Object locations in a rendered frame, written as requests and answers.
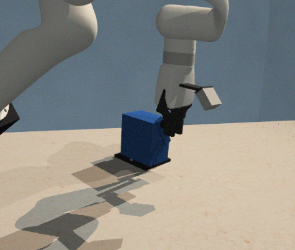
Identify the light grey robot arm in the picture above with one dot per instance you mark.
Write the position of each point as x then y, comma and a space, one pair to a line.
70, 26

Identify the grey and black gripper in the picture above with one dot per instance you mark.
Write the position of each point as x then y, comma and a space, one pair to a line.
173, 97

